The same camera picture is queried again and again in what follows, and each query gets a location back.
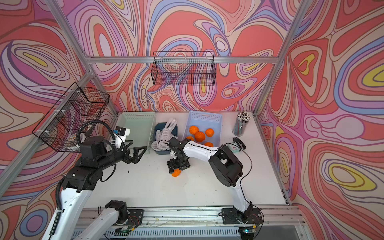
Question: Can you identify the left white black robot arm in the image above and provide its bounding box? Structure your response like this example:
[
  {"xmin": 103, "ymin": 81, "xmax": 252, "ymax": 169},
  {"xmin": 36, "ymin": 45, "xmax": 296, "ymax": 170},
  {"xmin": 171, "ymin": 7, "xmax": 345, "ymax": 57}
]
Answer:
[{"xmin": 43, "ymin": 136, "xmax": 148, "ymax": 240}]

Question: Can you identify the netted orange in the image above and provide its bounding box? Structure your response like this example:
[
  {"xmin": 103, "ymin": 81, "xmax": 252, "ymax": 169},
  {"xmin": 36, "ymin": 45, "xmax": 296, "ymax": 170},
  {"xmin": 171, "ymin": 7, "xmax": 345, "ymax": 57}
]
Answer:
[
  {"xmin": 204, "ymin": 142, "xmax": 214, "ymax": 147},
  {"xmin": 172, "ymin": 169, "xmax": 182, "ymax": 177},
  {"xmin": 189, "ymin": 126, "xmax": 200, "ymax": 135},
  {"xmin": 205, "ymin": 128, "xmax": 215, "ymax": 138},
  {"xmin": 195, "ymin": 132, "xmax": 206, "ymax": 143}
]

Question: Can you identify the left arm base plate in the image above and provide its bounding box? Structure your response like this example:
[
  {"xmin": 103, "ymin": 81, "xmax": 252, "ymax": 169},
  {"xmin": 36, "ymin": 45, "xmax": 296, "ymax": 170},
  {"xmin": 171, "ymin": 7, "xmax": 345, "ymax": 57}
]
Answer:
[{"xmin": 115, "ymin": 209, "xmax": 144, "ymax": 227}]

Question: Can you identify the cup of pencils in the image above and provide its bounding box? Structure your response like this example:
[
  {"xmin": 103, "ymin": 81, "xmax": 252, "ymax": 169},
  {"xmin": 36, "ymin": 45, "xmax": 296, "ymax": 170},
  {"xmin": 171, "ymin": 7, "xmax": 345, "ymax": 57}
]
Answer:
[{"xmin": 233, "ymin": 111, "xmax": 251, "ymax": 137}]

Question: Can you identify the item in left wire basket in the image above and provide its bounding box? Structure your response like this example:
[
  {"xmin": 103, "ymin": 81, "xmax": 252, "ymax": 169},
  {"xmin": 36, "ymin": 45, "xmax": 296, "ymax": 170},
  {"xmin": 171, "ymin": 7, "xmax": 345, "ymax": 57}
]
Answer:
[{"xmin": 66, "ymin": 133, "xmax": 77, "ymax": 145}]

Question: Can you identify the light blue plastic basket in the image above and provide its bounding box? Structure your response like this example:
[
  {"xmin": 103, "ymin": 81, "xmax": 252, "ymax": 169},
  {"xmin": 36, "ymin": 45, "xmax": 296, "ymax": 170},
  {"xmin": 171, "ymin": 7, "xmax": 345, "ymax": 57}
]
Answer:
[{"xmin": 182, "ymin": 111, "xmax": 223, "ymax": 147}]

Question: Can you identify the green plastic basket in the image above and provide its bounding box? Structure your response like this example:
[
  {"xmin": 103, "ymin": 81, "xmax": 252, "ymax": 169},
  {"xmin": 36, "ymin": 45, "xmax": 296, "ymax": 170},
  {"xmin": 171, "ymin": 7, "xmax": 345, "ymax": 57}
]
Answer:
[{"xmin": 116, "ymin": 112, "xmax": 156, "ymax": 155}]

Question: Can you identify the black wire basket left wall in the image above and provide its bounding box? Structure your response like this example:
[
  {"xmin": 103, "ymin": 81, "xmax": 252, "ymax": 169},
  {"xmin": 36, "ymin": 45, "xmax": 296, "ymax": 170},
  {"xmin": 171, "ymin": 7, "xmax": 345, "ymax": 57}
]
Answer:
[{"xmin": 32, "ymin": 83, "xmax": 110, "ymax": 153}]

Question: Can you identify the black wire basket back wall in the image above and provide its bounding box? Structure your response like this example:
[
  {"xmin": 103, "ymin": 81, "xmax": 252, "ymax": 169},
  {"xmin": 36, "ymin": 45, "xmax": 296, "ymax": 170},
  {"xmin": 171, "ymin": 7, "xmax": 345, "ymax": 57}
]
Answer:
[{"xmin": 151, "ymin": 51, "xmax": 217, "ymax": 87}]

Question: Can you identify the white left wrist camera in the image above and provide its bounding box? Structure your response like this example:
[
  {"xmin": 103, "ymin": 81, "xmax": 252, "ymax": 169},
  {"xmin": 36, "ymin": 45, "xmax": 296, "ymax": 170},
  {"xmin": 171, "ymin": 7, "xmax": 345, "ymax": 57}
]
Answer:
[{"xmin": 114, "ymin": 126, "xmax": 131, "ymax": 149}]

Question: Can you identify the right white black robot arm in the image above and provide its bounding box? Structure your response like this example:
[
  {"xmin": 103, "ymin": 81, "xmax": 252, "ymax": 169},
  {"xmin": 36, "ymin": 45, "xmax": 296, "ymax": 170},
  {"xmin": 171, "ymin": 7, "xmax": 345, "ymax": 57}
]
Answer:
[{"xmin": 165, "ymin": 138, "xmax": 253, "ymax": 224}]

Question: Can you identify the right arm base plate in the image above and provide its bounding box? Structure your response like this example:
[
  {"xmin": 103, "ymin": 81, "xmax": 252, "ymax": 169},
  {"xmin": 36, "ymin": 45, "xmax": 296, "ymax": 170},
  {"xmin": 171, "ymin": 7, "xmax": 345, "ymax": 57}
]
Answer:
[{"xmin": 218, "ymin": 208, "xmax": 264, "ymax": 225}]

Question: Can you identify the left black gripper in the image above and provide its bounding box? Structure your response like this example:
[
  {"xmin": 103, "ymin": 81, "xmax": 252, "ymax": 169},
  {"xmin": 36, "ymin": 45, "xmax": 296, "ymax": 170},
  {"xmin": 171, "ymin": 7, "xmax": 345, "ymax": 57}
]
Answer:
[{"xmin": 95, "ymin": 139, "xmax": 147, "ymax": 172}]

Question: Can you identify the black wire basket wall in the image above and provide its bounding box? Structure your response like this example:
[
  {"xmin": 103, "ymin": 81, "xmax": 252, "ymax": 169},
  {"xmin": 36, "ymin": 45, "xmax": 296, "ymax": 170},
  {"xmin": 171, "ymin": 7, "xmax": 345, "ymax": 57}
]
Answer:
[
  {"xmin": 151, "ymin": 51, "xmax": 217, "ymax": 87},
  {"xmin": 32, "ymin": 83, "xmax": 110, "ymax": 153}
]

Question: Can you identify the dark teal plastic tub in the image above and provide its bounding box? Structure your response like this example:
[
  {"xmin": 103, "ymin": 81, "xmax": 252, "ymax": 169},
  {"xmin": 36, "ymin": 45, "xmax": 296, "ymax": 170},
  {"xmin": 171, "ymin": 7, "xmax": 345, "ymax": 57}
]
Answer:
[{"xmin": 153, "ymin": 122, "xmax": 178, "ymax": 155}]

